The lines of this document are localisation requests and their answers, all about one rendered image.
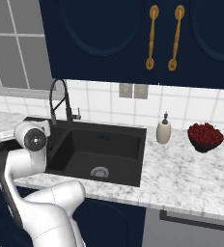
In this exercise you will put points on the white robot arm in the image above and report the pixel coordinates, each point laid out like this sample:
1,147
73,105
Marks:
49,212

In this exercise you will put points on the red cherries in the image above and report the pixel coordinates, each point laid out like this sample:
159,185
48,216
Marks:
206,132

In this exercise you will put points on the black sink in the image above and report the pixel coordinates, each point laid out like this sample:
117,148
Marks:
94,151

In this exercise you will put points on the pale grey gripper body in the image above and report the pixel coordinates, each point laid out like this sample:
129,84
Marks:
5,134

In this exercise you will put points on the grey dishwasher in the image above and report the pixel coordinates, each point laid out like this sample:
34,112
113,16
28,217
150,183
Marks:
188,233

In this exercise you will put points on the grey wall socket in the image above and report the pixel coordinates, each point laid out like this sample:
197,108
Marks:
126,90
141,91

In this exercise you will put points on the beige soap dispenser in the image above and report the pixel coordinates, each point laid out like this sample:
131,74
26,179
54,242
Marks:
163,132

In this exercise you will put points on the white framed window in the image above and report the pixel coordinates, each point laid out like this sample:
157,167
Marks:
17,45

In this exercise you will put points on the navy wall cupboard door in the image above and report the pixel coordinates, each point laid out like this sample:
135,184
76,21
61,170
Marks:
101,35
207,41

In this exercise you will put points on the black spring tap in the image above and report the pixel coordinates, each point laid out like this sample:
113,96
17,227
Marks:
67,106

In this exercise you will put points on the black bowl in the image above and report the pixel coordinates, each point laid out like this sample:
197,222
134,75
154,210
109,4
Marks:
203,146

